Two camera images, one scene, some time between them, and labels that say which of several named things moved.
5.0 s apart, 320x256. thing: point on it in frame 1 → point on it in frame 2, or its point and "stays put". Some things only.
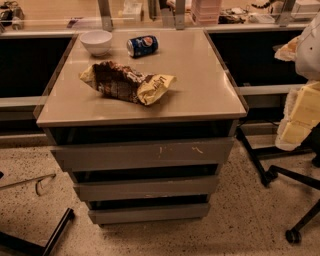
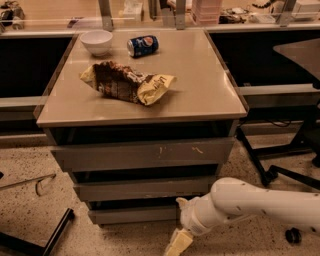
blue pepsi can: [142, 46] stays put
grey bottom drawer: [149, 214] stays put
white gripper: [309, 53] → [190, 215]
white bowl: [98, 42] stays put
